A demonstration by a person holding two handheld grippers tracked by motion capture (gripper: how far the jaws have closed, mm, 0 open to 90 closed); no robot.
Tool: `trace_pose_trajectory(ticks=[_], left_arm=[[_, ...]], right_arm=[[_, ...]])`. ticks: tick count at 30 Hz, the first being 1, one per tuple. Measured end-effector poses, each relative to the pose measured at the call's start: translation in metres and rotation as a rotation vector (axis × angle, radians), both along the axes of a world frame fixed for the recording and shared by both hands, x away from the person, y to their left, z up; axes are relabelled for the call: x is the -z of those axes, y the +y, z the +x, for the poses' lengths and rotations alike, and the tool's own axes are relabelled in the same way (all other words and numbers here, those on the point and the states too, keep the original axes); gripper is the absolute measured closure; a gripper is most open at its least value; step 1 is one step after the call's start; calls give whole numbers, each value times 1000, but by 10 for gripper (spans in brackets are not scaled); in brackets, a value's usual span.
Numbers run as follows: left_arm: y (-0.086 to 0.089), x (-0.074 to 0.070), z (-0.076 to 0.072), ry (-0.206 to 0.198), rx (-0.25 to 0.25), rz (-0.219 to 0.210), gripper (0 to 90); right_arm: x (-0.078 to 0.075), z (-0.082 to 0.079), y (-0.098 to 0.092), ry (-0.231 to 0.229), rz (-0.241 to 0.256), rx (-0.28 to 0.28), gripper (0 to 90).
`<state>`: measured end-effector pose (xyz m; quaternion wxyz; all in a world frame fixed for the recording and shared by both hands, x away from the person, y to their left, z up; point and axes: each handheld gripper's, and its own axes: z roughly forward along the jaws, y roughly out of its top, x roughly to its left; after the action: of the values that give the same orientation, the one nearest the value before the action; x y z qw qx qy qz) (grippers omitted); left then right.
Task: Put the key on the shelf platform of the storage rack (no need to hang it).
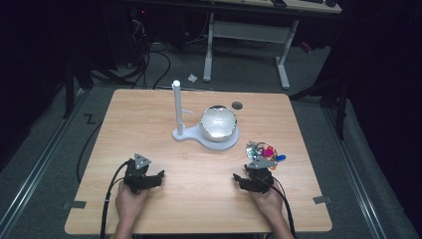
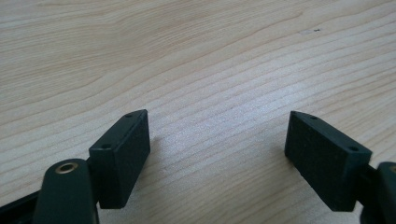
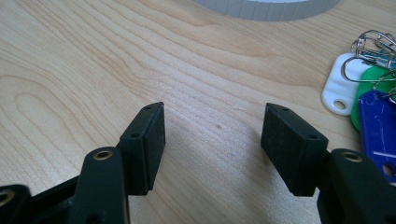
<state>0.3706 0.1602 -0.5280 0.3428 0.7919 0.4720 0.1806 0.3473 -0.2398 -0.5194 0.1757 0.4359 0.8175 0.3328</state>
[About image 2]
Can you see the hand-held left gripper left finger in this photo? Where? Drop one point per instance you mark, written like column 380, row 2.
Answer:
column 120, row 161

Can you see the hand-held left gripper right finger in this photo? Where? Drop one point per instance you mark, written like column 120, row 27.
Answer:
column 327, row 165

